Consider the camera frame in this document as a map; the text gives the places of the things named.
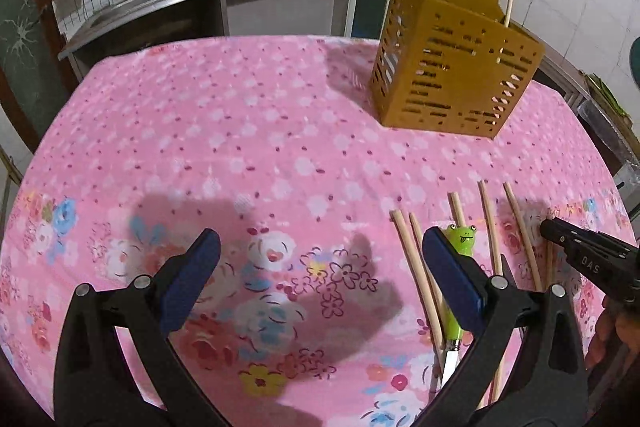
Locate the wooden chopstick behind frog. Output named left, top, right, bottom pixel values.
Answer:
left=448, top=192, right=466, bottom=228

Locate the chopstick standing in holder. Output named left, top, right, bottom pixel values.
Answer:
left=503, top=0, right=514, bottom=28

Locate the green frog handle utensil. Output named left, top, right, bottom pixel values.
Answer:
left=437, top=222, right=478, bottom=388

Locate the green round wall object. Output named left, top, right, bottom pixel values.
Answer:
left=629, top=37, right=640, bottom=87

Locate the person's right hand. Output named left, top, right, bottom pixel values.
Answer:
left=585, top=297, right=640, bottom=373

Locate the kitchen counter with cabinets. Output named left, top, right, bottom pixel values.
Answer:
left=58, top=0, right=355, bottom=78

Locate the steel kitchen sink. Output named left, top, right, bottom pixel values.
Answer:
left=75, top=0, right=183, bottom=37

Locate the pink floral tablecloth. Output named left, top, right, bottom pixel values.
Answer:
left=1, top=37, right=634, bottom=426

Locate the yellow perforated utensil holder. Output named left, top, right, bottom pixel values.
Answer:
left=369, top=0, right=544, bottom=139

